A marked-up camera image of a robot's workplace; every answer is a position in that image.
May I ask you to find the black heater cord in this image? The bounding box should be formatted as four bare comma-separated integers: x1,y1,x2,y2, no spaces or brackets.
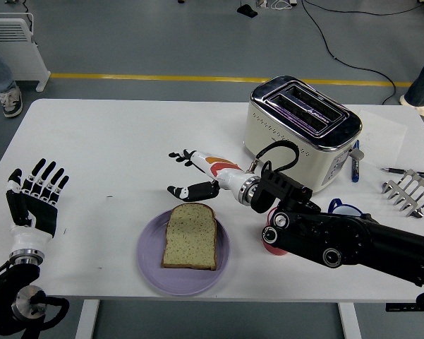
23,13,38,49

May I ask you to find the black pen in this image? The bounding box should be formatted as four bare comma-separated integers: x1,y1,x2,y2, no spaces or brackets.
379,167,424,177

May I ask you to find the yellow floor tape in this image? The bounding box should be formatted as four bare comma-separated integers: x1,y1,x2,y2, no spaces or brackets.
51,73,413,88

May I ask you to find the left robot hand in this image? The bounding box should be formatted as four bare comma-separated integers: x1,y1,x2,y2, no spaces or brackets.
5,157,71,254

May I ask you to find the black table control panel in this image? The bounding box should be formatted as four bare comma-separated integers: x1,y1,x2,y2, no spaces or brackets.
385,302,424,313

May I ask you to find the long black floor cable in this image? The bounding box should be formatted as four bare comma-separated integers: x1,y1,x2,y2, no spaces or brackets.
301,0,398,105

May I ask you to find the purple round plate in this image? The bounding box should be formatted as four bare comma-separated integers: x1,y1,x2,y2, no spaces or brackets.
136,208,231,297

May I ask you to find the white panel heater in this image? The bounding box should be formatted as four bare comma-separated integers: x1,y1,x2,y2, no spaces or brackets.
0,13,52,93

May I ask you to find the blue mug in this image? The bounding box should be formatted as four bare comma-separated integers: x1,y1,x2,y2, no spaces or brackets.
328,198,368,216

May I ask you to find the black floor stand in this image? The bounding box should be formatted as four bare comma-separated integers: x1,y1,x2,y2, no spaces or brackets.
236,0,259,18

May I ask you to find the white table leg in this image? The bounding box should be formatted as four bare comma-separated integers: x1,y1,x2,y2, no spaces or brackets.
74,299,100,339
337,302,363,339

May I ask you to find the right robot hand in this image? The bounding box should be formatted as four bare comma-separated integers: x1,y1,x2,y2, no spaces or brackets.
167,148,250,201

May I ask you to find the white paper sheet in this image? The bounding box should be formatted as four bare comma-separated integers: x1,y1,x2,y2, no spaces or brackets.
358,108,408,167

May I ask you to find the metal toast rack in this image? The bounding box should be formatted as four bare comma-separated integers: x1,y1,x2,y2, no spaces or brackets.
380,168,424,219

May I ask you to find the person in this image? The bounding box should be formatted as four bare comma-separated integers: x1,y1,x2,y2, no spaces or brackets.
0,37,23,119
399,47,424,120

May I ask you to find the red mug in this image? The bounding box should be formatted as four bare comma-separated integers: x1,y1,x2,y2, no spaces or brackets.
262,206,289,257

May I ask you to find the cream and chrome toaster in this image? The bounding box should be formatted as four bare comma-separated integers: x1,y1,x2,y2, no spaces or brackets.
242,75,365,195

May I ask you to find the thin black floor cable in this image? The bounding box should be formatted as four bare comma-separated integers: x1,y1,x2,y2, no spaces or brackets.
303,0,424,17

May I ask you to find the blue marker pen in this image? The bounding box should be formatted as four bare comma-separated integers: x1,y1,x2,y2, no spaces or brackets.
351,139,361,183

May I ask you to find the brown bread slice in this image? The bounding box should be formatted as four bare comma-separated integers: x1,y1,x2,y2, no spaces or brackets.
161,203,219,272

